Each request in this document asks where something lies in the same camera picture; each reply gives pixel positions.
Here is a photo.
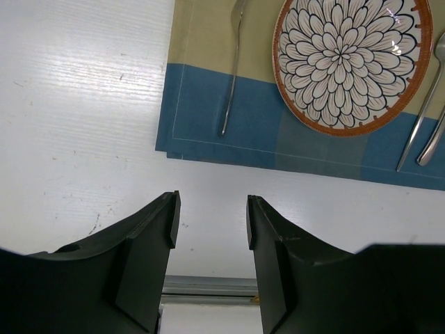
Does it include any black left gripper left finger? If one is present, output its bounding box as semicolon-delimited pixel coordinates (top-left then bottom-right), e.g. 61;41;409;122
1;191;180;333

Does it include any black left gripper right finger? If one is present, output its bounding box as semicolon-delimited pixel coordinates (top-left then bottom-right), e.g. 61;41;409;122
246;196;444;333

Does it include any blue beige checked placemat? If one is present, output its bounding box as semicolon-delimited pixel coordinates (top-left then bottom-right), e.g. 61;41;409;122
156;1;444;190

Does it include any silver table knife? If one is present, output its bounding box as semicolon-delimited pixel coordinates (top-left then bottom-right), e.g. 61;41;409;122
416;107;445;166

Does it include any silver spoon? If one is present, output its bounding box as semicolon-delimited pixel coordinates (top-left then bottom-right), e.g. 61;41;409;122
396;33;444;172

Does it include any silver fork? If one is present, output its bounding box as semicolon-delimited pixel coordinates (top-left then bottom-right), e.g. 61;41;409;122
219;0;248;137

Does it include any front aluminium rail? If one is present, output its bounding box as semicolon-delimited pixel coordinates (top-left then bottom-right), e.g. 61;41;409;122
161;275;259;306

